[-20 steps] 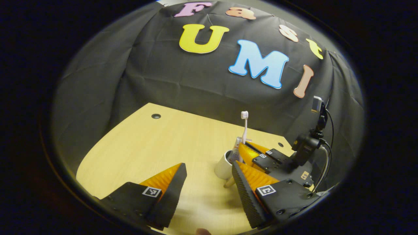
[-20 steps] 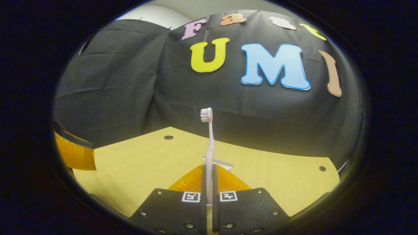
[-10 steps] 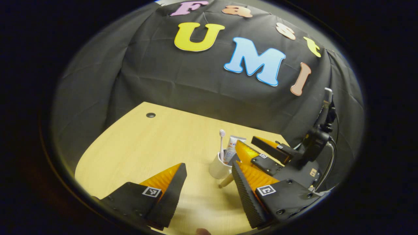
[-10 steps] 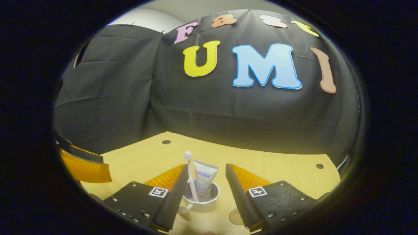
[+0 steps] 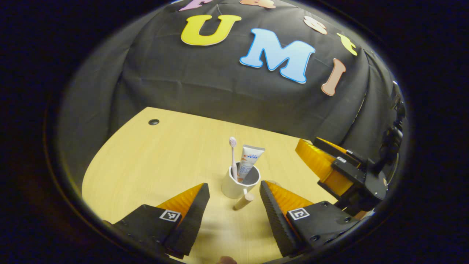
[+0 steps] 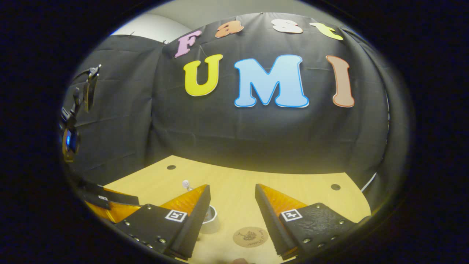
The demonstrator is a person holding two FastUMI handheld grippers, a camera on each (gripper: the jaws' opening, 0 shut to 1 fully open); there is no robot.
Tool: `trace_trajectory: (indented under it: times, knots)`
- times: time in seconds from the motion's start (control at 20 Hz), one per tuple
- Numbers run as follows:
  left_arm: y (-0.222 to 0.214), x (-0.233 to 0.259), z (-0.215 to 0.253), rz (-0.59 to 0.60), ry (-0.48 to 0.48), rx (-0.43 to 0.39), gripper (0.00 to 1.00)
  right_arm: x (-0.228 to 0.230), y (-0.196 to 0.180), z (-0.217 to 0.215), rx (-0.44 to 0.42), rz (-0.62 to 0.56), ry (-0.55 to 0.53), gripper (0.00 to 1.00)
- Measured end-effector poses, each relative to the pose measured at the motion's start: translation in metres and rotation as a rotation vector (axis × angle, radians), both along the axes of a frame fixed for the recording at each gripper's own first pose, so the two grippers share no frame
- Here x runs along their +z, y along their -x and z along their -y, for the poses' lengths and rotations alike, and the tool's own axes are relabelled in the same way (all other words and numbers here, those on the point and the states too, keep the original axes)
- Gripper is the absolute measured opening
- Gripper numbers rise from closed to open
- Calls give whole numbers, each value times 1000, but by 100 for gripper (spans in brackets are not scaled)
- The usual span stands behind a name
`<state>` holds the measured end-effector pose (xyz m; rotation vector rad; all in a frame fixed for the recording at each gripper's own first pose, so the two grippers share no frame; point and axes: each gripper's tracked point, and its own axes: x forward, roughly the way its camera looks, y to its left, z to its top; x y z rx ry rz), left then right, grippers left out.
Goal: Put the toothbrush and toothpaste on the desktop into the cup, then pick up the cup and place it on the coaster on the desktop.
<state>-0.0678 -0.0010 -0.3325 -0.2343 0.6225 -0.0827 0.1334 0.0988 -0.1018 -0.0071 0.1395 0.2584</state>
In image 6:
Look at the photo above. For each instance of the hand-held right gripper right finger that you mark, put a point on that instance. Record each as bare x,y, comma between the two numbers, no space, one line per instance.
271,220

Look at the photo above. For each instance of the black backdrop cloth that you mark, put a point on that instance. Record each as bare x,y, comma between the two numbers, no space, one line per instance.
256,139

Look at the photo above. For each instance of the light wooden desktop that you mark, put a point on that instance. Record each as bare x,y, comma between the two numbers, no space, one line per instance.
234,190

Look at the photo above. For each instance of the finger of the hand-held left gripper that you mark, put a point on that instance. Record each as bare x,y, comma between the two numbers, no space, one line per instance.
117,200

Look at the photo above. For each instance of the round wooden coaster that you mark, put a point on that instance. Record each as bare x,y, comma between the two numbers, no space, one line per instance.
250,237

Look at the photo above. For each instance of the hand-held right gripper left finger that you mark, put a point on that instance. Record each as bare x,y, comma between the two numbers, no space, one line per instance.
198,220

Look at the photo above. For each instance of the pale pink toothbrush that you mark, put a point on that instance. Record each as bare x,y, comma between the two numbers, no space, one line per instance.
186,183

